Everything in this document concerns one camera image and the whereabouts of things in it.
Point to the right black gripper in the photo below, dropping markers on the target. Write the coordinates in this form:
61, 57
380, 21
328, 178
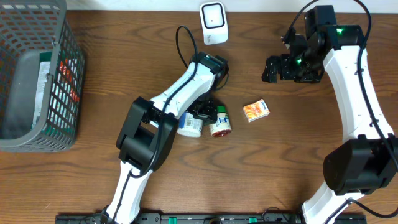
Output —
286, 73

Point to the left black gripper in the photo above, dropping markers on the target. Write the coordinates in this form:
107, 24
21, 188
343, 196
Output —
211, 117

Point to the white cylindrical container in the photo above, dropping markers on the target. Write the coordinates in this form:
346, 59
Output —
189, 126

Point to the green-lid seasoning jar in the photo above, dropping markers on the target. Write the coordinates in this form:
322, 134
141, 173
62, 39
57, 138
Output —
222, 127

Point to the orange Kleenex tissue pack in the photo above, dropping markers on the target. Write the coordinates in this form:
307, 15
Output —
256, 110

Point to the green 3M gloves package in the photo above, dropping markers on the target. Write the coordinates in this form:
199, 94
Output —
64, 91

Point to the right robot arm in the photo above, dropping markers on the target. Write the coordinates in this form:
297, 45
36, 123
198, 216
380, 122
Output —
367, 159

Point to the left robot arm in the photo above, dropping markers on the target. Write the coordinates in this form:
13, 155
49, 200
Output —
149, 130

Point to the white barcode scanner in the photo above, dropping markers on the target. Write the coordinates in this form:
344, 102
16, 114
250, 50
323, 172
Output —
214, 23

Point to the grey plastic mesh basket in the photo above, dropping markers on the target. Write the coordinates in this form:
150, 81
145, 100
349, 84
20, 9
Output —
29, 28

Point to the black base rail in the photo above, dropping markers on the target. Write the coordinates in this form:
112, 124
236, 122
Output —
156, 218

